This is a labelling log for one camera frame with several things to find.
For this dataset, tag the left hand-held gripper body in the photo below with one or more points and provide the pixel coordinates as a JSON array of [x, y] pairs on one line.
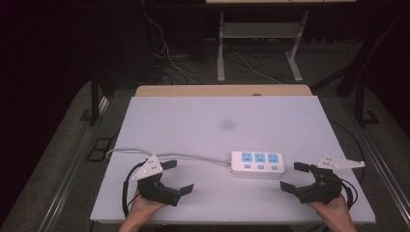
[[157, 190]]

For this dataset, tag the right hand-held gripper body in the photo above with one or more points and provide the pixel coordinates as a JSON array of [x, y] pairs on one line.
[[324, 188]]

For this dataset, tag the person's left hand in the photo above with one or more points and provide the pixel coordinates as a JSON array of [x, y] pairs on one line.
[[143, 209]]

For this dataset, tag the person's right hand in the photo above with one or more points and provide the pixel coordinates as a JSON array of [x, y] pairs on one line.
[[335, 211]]

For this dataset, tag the white power strip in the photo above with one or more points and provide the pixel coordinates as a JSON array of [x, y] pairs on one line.
[[257, 165]]

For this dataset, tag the white foam board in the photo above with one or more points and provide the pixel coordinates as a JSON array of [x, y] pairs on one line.
[[209, 129]]

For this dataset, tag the black metal stand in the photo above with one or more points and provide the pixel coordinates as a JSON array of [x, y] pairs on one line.
[[361, 103]]

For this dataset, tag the wooden table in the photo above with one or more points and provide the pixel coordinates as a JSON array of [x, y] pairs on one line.
[[222, 90]]

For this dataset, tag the grey metal desk frame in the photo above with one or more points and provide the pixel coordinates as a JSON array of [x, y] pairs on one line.
[[220, 48]]

